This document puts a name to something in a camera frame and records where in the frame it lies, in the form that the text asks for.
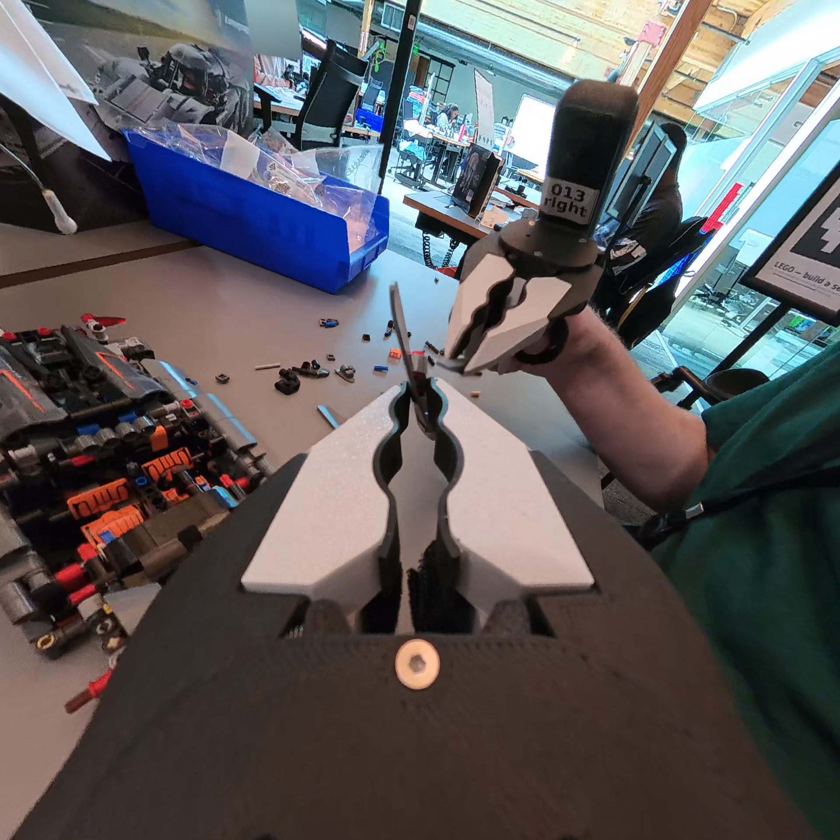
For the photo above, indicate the person's green shirt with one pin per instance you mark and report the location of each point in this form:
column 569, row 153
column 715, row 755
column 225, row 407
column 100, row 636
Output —
column 774, row 590

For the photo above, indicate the lego car model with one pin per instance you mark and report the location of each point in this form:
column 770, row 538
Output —
column 98, row 459

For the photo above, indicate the long grey lego assembly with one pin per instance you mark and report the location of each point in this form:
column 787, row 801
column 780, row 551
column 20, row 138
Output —
column 401, row 328

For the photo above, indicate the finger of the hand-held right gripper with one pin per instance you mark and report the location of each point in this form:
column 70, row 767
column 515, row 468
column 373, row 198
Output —
column 474, row 292
column 531, row 308

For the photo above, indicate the black framed sign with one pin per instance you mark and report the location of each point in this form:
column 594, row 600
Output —
column 807, row 243

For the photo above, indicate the person's right forearm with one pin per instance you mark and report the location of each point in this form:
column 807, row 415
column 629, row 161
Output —
column 643, row 446

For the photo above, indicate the lego instruction book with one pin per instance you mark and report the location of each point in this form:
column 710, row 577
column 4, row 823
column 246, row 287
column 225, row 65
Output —
column 39, row 72

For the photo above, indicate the black metal pole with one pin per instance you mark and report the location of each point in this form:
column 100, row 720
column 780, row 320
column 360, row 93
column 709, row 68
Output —
column 397, row 98

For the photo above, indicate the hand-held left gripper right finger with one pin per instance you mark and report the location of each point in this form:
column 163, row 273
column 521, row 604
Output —
column 518, row 525

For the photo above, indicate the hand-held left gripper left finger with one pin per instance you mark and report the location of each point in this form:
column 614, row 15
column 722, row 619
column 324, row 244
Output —
column 315, row 525

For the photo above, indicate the white book stand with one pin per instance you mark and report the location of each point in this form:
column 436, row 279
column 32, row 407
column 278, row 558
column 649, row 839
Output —
column 60, row 213

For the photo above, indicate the clear plastic bag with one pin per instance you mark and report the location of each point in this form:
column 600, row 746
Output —
column 216, row 151

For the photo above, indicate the blue plastic bin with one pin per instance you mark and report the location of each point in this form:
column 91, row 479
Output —
column 249, row 216

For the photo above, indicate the lego set box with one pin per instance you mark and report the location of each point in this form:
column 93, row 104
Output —
column 184, row 79

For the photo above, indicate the scattered loose lego pieces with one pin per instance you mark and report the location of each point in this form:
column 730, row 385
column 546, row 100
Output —
column 289, row 380

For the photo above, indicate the black office chair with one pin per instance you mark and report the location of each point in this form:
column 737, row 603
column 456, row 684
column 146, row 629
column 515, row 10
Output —
column 328, row 98

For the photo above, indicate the person's right hand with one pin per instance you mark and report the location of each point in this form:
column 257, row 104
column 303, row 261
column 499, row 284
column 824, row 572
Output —
column 590, row 348

